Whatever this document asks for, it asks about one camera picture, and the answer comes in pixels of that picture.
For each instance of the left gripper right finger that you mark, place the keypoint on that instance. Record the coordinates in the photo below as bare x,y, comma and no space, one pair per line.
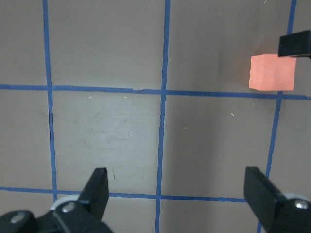
276,211

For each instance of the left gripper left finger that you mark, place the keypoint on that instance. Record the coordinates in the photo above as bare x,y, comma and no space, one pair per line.
94,197

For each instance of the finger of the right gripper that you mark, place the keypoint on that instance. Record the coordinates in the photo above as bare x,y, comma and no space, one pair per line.
295,45

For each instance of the orange foam cube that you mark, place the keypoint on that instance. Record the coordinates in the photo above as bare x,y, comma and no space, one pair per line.
269,72

